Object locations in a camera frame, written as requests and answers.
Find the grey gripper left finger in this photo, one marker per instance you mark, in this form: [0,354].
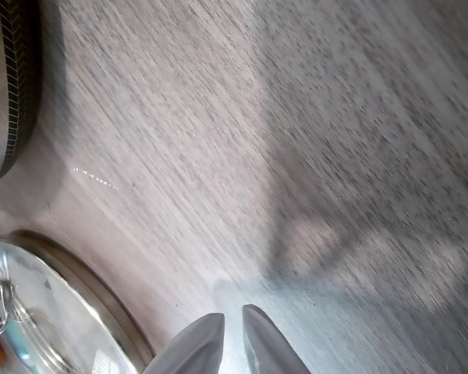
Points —
[197,346]

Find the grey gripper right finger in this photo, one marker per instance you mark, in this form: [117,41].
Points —
[269,346]

